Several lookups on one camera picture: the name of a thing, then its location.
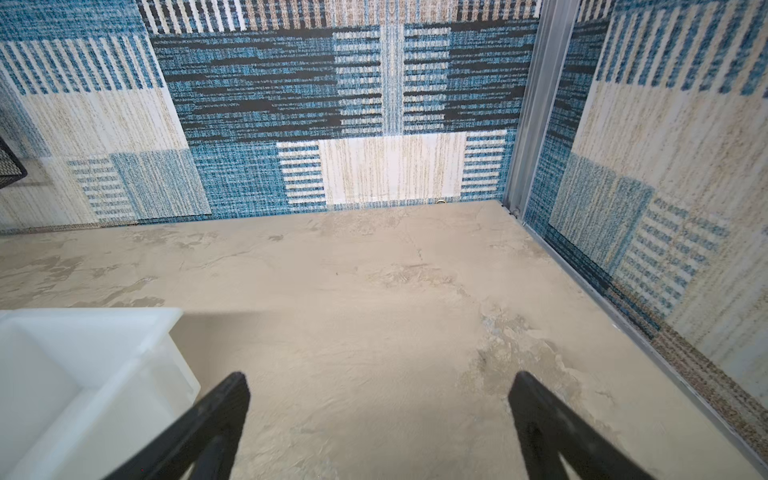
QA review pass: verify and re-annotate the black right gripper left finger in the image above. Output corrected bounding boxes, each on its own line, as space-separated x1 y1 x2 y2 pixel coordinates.
107 372 251 479

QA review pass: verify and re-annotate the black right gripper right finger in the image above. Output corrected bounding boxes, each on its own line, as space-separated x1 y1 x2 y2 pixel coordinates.
508 371 651 479

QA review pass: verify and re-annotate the white right plastic bin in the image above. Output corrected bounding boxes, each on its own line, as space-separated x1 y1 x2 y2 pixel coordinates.
1 307 200 479

